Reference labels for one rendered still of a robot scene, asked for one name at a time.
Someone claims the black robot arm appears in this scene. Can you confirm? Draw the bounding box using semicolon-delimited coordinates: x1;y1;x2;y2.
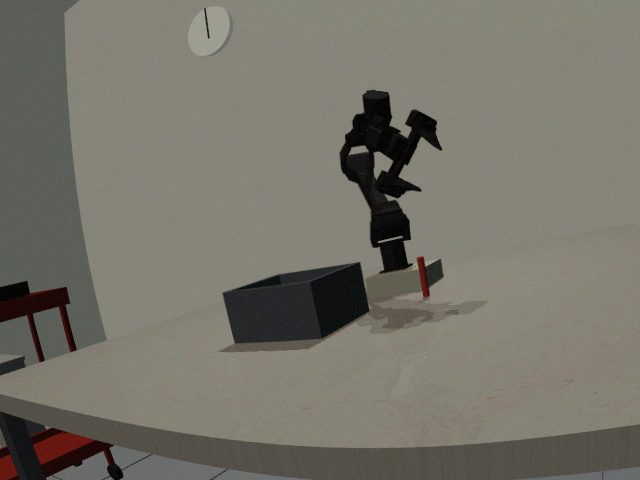
340;90;414;274

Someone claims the red peg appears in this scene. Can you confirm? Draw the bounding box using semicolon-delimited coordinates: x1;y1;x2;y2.
417;256;430;297

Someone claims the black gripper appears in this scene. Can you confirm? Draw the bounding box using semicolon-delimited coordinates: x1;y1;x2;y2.
374;109;442;199

